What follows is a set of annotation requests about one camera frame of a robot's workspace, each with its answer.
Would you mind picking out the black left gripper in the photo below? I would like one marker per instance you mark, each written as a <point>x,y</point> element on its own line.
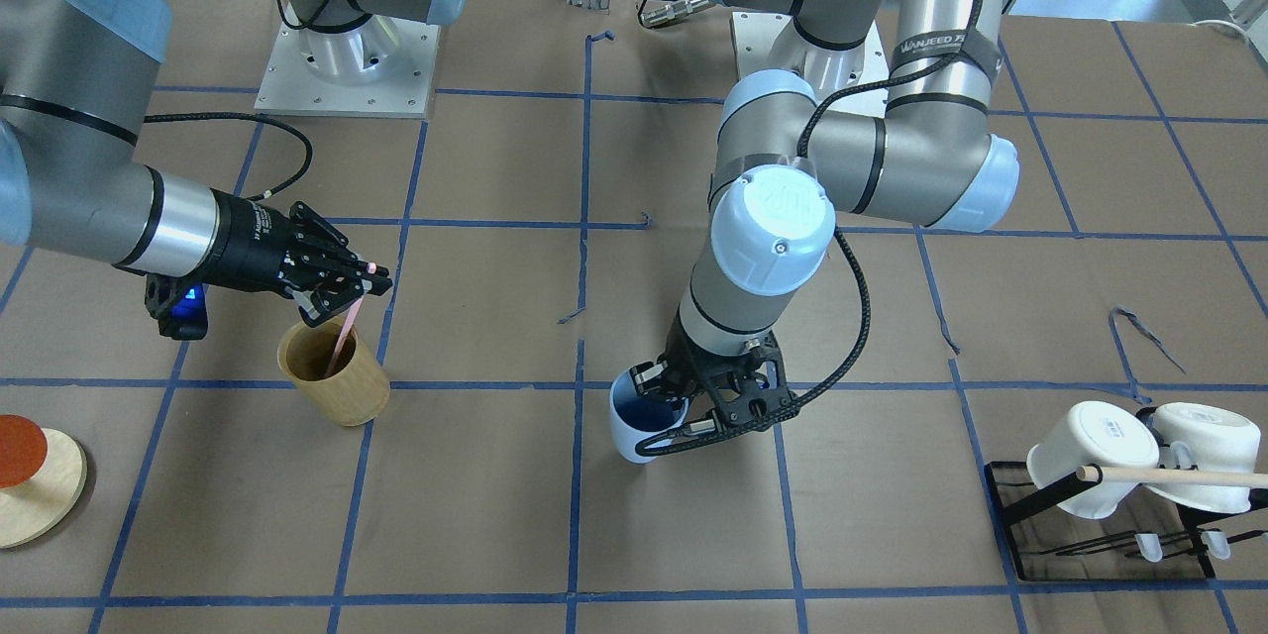
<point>687,353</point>

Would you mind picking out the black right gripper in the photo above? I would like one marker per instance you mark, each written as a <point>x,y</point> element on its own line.
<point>250,245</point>

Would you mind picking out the pink chopstick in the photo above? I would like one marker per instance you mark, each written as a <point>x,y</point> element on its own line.
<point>343,336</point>

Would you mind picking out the light blue plastic cup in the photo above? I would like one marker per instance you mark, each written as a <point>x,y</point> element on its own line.
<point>632,418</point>

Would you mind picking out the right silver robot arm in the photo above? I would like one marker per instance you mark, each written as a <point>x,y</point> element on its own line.
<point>77,79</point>

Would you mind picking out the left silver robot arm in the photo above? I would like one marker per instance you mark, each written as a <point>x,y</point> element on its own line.
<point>873,107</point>

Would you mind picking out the orange cup on stand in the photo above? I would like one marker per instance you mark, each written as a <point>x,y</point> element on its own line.
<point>24,448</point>

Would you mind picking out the tan bamboo chopstick holder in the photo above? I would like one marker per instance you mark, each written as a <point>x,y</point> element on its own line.
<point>350,388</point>

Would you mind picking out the wooden mug tree stand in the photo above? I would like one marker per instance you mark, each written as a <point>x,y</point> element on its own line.
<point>32,508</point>

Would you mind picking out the white mug near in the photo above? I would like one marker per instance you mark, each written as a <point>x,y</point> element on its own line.
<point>1092,433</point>

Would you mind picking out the white mug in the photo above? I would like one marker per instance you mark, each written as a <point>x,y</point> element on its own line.
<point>1217,440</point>
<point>1092,433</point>

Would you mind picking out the white mug far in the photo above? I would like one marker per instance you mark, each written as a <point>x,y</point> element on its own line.
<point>1217,440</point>

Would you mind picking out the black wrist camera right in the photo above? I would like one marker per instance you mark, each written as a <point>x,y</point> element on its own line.
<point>178,305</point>

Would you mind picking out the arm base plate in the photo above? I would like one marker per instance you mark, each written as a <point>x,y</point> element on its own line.
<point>764,41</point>
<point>347,69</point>

